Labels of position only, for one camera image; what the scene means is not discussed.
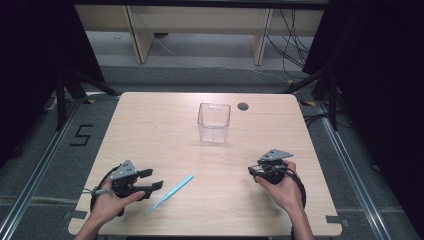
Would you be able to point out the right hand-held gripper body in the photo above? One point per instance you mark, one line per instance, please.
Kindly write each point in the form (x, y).
(273, 166)

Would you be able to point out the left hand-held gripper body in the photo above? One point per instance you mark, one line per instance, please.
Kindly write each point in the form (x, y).
(125, 180)

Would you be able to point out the light blue slim plastic tool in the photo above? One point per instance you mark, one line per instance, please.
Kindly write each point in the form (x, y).
(170, 194)

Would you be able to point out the person's left hand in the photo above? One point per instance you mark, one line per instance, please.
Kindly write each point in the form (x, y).
(111, 203)

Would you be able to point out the person's right hand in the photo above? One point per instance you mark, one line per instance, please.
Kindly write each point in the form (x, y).
(283, 195)

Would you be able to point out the black tape strip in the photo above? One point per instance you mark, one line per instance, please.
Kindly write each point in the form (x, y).
(76, 214)
(336, 220)

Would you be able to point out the clear plastic container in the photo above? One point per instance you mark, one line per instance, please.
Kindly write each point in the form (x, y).
(213, 121)

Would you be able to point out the black tape floor mark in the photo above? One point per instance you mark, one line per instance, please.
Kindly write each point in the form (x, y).
(81, 135)

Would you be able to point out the yellow tape piece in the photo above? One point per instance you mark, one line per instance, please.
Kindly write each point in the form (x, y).
(310, 103)
(290, 82)
(91, 101)

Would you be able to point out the black metal stand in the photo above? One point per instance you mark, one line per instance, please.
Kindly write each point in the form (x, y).
(66, 93)
(326, 93)

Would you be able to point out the black curtain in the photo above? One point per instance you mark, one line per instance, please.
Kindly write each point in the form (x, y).
(30, 66)
(383, 83)

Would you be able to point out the beige wooden bench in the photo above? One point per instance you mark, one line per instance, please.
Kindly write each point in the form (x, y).
(200, 20)

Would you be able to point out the metal floor rail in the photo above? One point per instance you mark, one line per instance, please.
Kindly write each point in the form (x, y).
(353, 166)
(36, 173)

